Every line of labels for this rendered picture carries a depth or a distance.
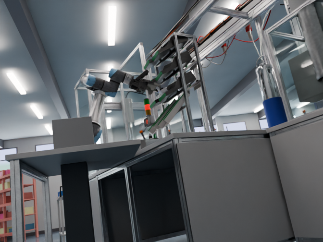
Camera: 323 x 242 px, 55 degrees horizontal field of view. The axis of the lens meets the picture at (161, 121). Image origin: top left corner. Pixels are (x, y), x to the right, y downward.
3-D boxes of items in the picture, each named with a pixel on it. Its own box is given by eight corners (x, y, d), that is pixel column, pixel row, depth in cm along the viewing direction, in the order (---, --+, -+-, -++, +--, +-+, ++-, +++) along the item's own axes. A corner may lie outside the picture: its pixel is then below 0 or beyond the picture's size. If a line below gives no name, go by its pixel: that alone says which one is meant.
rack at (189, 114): (193, 139, 201) (173, 30, 221) (166, 151, 231) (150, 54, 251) (218, 138, 211) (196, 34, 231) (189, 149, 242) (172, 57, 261)
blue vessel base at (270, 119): (282, 130, 225) (273, 96, 231) (266, 136, 238) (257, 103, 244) (296, 130, 232) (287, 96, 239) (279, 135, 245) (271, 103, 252)
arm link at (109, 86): (98, 92, 213) (104, 77, 212) (113, 97, 217) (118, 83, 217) (100, 93, 206) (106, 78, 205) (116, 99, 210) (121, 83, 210)
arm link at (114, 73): (107, 78, 215) (111, 67, 215) (122, 84, 217) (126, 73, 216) (106, 78, 207) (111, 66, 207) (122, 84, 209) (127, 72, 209)
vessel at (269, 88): (273, 96, 232) (261, 51, 242) (259, 102, 244) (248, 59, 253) (285, 97, 239) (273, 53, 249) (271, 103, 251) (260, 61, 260)
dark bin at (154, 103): (155, 103, 221) (150, 94, 222) (151, 109, 233) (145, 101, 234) (185, 87, 233) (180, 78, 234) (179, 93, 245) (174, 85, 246)
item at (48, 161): (5, 160, 156) (5, 154, 157) (40, 177, 241) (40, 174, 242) (141, 143, 171) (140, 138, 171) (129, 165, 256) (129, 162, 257)
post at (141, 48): (155, 147, 269) (140, 45, 294) (154, 148, 272) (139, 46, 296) (159, 147, 271) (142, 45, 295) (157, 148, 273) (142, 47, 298)
